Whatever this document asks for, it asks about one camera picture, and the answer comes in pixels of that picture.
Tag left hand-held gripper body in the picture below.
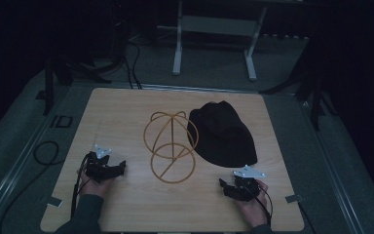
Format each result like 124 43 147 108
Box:
83 143 115 183

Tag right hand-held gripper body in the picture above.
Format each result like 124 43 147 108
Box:
231 164 268 203

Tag person's left hand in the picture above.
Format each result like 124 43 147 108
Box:
77 169 115 199

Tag person's right hand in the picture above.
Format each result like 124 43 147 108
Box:
237 178 271 228

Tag black brimmed hat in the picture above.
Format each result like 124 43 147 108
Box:
186 99 259 169

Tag grey tape piece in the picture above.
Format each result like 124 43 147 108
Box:
284 193 305 204
46 196 63 209

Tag black tripod stand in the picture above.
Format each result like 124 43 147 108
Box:
34 55 113 117
259 42 339 133

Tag right hand-held gripper cable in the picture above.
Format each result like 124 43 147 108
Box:
247 183 275 227

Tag hand-held gripper cable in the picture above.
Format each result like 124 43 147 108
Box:
247 183 275 227
69 152 94 219

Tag left hand-held gripper cable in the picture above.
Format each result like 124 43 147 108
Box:
69 152 94 219

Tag gold wire hat stand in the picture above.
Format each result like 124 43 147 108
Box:
142 110 201 185

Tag black floor cable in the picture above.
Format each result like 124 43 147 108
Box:
0 139 66 234

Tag black cables on floor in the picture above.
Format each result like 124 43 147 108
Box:
120 35 144 90

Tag white metal frame stand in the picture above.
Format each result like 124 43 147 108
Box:
171 0 269 82

